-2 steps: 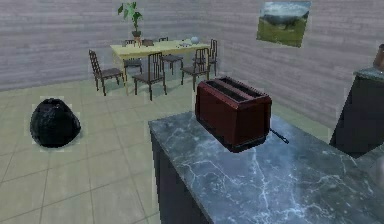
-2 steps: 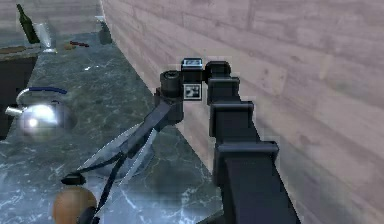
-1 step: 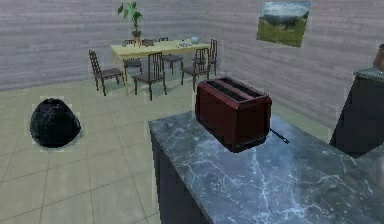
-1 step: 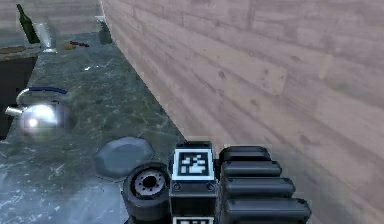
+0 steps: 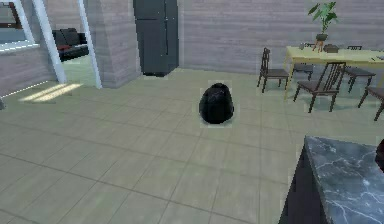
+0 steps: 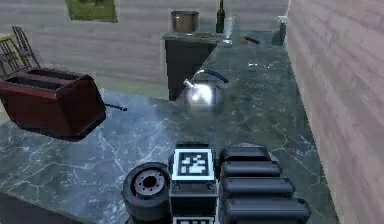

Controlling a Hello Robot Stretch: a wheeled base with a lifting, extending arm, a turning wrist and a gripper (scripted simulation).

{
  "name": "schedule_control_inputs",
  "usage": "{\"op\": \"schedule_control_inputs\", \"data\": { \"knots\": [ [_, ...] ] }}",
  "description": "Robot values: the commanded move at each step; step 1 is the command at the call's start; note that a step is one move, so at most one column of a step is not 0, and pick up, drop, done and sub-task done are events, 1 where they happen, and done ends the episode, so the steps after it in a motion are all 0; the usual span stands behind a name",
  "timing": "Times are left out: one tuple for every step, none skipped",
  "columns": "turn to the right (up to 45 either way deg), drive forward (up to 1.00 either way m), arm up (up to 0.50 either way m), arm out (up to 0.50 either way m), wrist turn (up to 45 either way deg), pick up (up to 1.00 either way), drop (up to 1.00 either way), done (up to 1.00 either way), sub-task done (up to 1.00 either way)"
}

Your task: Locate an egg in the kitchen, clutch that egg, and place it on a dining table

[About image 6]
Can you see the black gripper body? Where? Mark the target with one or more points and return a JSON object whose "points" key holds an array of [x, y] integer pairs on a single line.
{"points": [[146, 190]]}

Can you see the marble top kitchen counter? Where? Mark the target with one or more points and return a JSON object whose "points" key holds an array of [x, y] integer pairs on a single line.
{"points": [[233, 110]]}

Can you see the dark green bottle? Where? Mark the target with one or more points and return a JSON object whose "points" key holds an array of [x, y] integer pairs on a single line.
{"points": [[220, 18]]}

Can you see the dark red toaster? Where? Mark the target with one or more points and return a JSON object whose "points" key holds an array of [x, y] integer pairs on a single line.
{"points": [[53, 103]]}

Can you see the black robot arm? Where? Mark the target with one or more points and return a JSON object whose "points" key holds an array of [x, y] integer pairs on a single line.
{"points": [[240, 186]]}

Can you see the brown metal pot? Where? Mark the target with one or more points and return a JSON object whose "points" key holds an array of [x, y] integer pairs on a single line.
{"points": [[184, 21]]}

